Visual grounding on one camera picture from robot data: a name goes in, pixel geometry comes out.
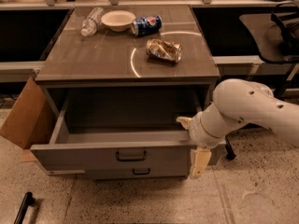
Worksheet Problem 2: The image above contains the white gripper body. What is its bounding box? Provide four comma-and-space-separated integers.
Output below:
189, 114, 224, 149

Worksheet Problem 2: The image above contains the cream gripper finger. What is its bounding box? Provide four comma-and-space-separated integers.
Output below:
176, 117, 192, 130
190, 147, 211, 179

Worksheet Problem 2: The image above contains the grey top drawer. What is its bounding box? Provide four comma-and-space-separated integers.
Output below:
30, 89, 227, 173

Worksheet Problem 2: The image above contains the grey drawer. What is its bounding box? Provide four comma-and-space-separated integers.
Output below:
30, 89, 227, 173
85, 168, 188, 180

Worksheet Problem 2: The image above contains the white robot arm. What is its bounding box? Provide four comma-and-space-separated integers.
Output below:
177, 78, 299, 179

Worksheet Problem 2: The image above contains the grey bottom drawer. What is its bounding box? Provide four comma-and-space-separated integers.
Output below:
85, 168, 188, 180

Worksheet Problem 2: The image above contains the grey three-drawer cabinet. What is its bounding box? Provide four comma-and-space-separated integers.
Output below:
35, 5, 221, 181

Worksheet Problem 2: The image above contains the black table leg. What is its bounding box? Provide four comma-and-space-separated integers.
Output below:
225, 137, 236, 161

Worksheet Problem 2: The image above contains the blue Pepsi can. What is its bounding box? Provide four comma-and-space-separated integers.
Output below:
131, 15, 162, 36

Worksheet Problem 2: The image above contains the white paper bowl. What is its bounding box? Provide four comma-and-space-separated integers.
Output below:
101, 10, 135, 32

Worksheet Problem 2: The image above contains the black chair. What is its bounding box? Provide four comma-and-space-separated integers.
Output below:
239, 2, 299, 64

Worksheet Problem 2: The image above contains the clear plastic water bottle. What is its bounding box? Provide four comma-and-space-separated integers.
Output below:
80, 7, 104, 36

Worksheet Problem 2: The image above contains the brown cardboard box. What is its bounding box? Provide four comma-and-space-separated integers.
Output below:
0, 77, 86, 176

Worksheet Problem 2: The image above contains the black bar on floor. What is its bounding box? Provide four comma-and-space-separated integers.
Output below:
14, 191, 36, 224

